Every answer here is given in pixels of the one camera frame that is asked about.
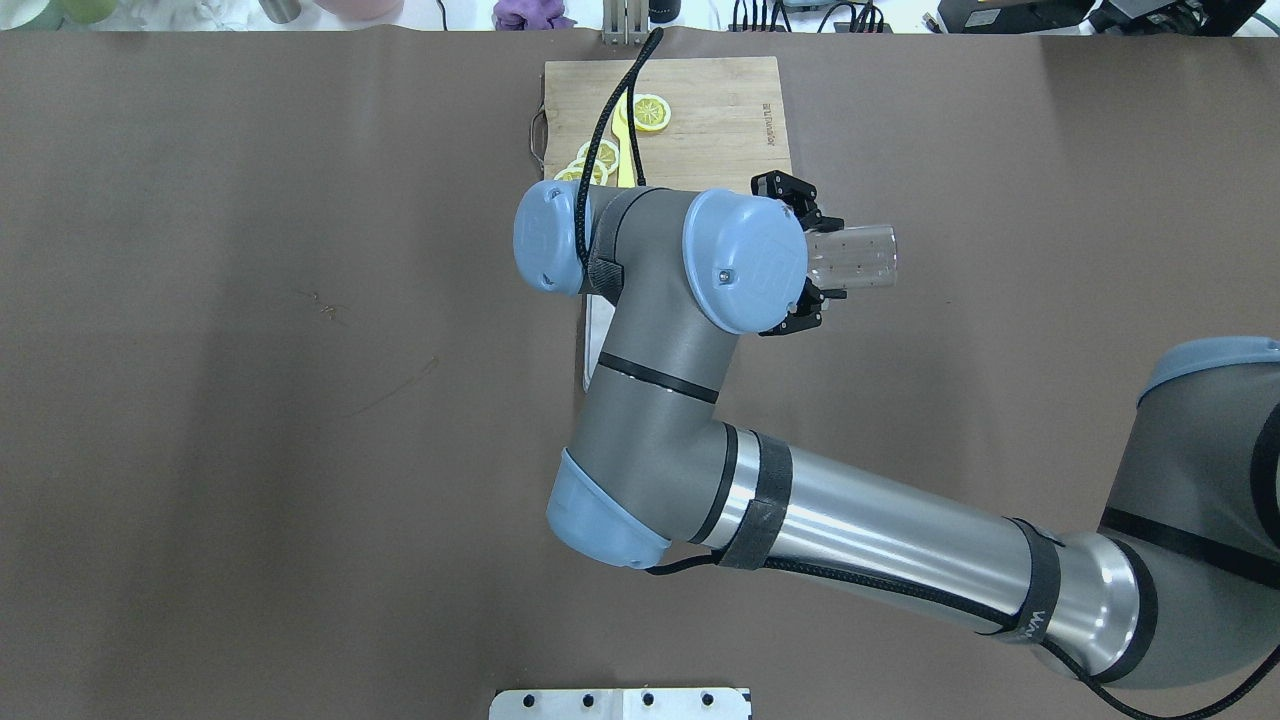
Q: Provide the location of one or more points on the yellow plastic knife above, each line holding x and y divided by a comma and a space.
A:
624, 174

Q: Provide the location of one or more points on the black thermos bottle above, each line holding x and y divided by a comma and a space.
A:
663, 11

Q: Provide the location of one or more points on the wooden cutting board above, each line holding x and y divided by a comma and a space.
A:
729, 121

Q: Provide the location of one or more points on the green cup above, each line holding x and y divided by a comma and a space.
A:
87, 12

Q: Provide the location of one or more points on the digital kitchen scale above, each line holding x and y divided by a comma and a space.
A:
598, 316

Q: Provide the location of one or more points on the aluminium frame post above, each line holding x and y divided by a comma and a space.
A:
625, 22

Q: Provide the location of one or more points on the pink bowl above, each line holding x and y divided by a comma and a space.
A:
360, 10

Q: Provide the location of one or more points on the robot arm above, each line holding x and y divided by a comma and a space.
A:
1176, 586

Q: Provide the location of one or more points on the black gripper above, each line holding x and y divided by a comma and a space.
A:
801, 203

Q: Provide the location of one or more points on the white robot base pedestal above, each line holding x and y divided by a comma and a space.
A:
623, 703

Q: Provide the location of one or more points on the purple cloth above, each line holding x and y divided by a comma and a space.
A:
531, 15

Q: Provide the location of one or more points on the glass sauce bottle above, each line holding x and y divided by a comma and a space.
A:
855, 258

